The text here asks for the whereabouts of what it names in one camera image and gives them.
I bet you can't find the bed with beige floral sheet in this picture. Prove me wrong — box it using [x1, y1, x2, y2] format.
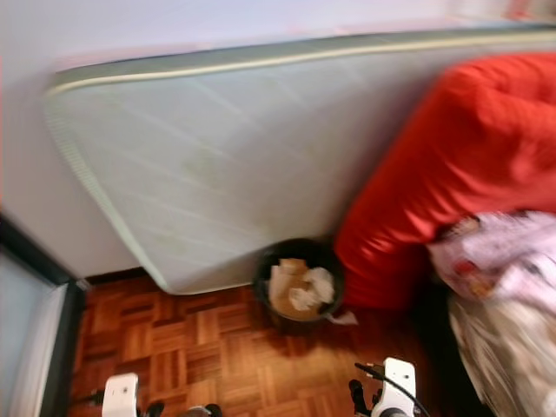
[417, 287, 556, 417]

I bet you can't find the small white paper scrap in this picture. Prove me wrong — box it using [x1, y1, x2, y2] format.
[326, 310, 360, 327]

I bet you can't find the pink cartoon print blanket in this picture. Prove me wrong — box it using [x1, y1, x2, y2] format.
[428, 210, 556, 315]

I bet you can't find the red folded futon cushion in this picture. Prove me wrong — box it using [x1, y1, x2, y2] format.
[334, 50, 556, 312]

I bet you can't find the black framed glass door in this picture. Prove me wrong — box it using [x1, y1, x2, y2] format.
[0, 213, 88, 417]

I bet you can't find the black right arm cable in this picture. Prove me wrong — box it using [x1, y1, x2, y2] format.
[354, 361, 435, 417]

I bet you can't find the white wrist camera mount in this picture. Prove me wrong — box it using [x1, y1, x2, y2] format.
[102, 373, 140, 417]
[375, 357, 418, 417]

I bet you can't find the black round waste bin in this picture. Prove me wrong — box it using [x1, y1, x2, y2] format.
[252, 237, 348, 335]

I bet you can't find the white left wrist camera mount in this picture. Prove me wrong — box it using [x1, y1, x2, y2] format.
[102, 373, 140, 417]

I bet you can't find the brown paper bag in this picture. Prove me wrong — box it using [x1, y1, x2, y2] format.
[268, 257, 335, 321]

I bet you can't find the crumpled white paper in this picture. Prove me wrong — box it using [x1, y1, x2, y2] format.
[287, 265, 338, 312]

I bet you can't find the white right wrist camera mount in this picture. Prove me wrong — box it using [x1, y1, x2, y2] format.
[375, 357, 418, 417]

